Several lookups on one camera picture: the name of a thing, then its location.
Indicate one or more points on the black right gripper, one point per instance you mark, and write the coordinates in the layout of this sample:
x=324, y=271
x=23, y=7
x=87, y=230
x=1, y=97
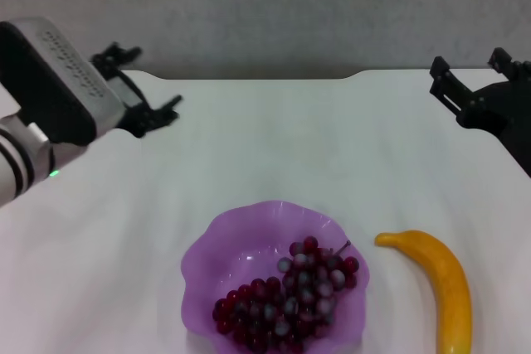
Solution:
x=506, y=109

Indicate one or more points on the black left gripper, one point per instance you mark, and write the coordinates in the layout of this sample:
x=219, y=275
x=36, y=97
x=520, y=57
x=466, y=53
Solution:
x=128, y=105

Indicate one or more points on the yellow plastic banana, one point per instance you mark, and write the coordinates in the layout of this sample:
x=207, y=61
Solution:
x=446, y=279

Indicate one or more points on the dark red grape bunch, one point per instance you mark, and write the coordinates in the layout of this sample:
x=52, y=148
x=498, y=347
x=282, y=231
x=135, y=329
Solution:
x=290, y=296

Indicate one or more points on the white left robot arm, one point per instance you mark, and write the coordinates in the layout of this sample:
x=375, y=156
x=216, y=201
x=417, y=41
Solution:
x=20, y=163

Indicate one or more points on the purple wavy plastic plate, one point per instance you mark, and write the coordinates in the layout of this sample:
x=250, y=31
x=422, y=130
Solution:
x=232, y=254

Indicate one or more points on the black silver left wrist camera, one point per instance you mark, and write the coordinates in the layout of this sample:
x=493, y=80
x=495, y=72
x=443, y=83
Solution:
x=54, y=80

